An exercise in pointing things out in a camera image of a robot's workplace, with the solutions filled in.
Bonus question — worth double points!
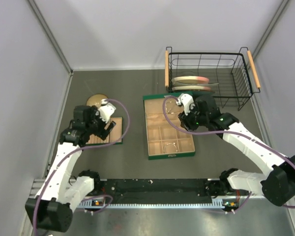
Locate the silver necklace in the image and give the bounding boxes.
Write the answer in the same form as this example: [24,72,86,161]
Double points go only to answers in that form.
[164,98,181,115]

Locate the green jewelry box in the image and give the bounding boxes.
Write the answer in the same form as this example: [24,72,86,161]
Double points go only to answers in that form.
[143,94,196,160]

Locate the silver bracelet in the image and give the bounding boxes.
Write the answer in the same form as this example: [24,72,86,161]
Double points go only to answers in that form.
[163,142,179,153]

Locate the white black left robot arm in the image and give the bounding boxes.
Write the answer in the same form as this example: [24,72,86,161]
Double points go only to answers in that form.
[25,103,116,233]

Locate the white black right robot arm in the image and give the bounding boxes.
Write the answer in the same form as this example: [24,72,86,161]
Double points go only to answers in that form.
[177,93,295,207]

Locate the green jewelry tray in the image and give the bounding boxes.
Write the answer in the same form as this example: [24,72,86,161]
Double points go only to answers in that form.
[86,117,123,146]

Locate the dark green plate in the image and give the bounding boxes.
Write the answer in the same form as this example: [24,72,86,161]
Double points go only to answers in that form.
[193,90,215,95]

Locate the tan ceramic bowl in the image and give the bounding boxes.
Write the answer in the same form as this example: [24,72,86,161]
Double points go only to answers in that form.
[86,93,108,108]

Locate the cream pink plate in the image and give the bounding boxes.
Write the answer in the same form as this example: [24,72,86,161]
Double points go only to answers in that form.
[172,86,211,91]
[171,76,209,85]

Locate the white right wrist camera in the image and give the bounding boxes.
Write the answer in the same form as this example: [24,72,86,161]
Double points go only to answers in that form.
[176,93,194,116]

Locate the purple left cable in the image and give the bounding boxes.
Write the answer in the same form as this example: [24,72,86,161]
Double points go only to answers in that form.
[32,98,131,236]

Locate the purple cable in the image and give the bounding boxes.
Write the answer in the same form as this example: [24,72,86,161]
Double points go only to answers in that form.
[162,96,295,214]
[32,98,131,236]

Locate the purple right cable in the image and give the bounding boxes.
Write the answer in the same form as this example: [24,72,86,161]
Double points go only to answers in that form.
[162,96,295,214]

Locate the black wire dish rack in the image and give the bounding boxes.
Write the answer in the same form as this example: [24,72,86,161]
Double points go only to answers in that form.
[165,47,261,109]

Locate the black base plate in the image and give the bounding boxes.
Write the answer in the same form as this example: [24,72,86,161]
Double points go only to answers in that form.
[93,178,236,204]

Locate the grey slotted cable duct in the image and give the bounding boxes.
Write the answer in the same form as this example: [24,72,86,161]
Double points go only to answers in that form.
[77,199,237,209]

